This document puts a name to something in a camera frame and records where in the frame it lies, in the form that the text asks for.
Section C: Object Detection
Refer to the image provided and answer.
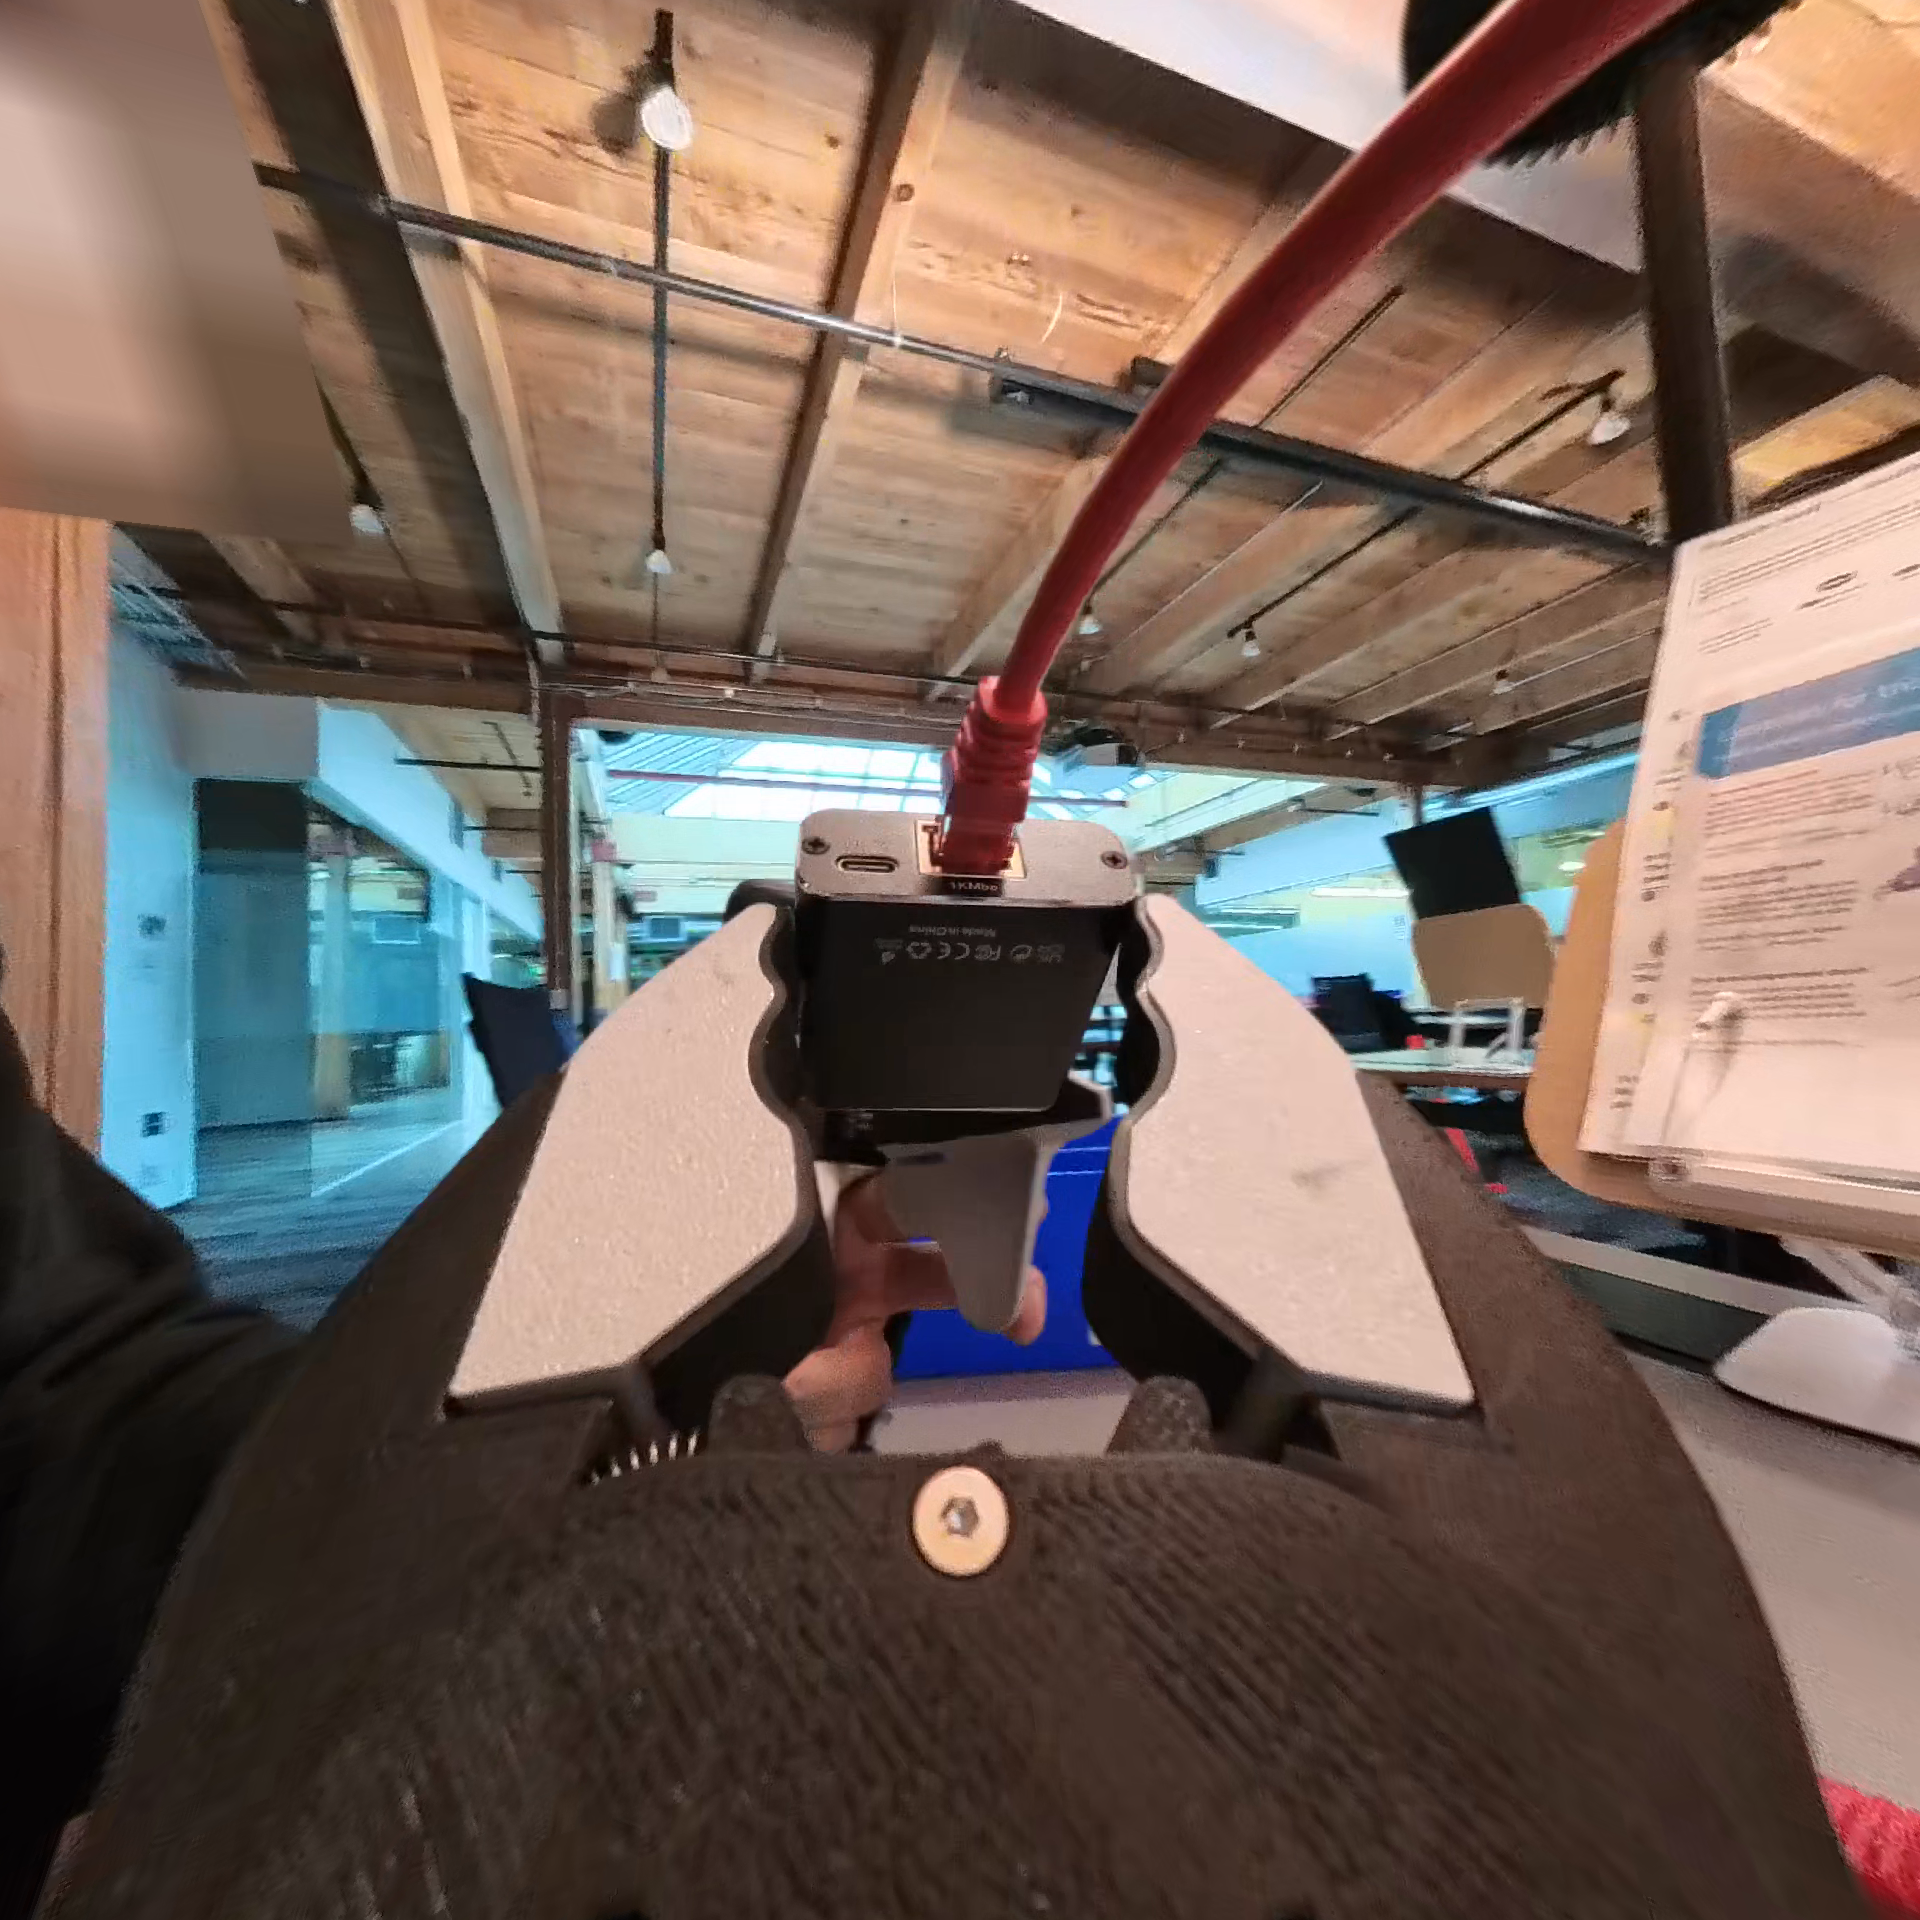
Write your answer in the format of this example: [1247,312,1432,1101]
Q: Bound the wooden post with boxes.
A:
[0,509,115,1158]

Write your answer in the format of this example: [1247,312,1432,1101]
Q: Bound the red ethernet cable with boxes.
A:
[937,0,1698,880]

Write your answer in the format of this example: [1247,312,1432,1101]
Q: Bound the black monitor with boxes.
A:
[1382,809,1519,919]

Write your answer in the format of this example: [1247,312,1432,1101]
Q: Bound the white board stand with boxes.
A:
[1710,1230,1920,1450]

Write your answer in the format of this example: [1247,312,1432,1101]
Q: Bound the grey ethernet splitter box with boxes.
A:
[792,809,1138,1120]

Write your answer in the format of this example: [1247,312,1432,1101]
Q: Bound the person's left hand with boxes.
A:
[781,1176,1052,1457]

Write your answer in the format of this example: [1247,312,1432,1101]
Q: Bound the rows of office desks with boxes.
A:
[1312,971,1554,1142]

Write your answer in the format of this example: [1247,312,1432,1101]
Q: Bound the grey desk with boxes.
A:
[870,1230,1920,1920]

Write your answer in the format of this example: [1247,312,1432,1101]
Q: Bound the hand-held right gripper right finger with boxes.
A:
[1082,894,1480,1411]

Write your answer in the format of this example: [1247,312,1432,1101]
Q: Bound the ceiling track lights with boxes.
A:
[344,73,1639,699]

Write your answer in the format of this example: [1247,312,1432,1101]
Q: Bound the cardboard-backed instruction sheet board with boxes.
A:
[1523,449,1920,1253]

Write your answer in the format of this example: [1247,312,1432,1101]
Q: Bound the blue storage bin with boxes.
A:
[893,1115,1129,1379]

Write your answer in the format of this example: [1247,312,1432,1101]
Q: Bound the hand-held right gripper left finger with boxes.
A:
[447,905,838,1415]

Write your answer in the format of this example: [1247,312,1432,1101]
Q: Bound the cardboard panel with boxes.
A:
[1410,905,1554,1008]

